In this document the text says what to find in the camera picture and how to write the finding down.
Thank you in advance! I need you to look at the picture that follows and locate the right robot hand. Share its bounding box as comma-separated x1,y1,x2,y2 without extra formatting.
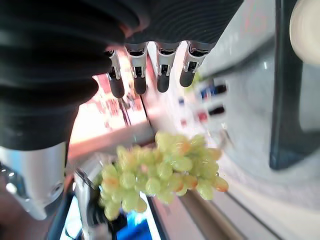
0,0,245,221

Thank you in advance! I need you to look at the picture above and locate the green grape bunch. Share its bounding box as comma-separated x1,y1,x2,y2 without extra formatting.
96,131,230,221

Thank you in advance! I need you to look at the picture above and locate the white round plate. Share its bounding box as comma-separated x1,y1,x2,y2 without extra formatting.
289,0,320,65

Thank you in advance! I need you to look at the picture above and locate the red and white box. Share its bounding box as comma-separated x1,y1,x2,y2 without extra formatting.
66,73,156,165

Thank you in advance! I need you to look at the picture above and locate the silver metal robot part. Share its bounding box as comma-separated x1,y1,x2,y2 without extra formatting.
73,169,101,240

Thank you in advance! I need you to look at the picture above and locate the dark small bottle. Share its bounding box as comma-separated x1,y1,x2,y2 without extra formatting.
207,104,226,116
209,84,228,95

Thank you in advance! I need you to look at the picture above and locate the blue box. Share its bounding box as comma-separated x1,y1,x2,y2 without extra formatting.
116,211,154,240

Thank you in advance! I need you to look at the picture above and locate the dark flat mat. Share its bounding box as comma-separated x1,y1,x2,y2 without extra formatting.
269,0,320,171

